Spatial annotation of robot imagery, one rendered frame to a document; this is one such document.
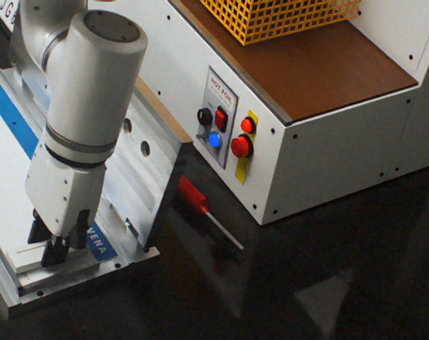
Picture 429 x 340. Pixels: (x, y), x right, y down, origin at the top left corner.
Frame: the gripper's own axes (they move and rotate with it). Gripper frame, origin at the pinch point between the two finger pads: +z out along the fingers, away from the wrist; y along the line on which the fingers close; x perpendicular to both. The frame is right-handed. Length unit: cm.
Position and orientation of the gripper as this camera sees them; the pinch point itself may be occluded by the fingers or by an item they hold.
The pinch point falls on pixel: (49, 241)
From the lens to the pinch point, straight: 118.8
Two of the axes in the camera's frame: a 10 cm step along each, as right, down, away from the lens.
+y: 5.2, 6.2, -5.8
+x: 7.9, -1.1, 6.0
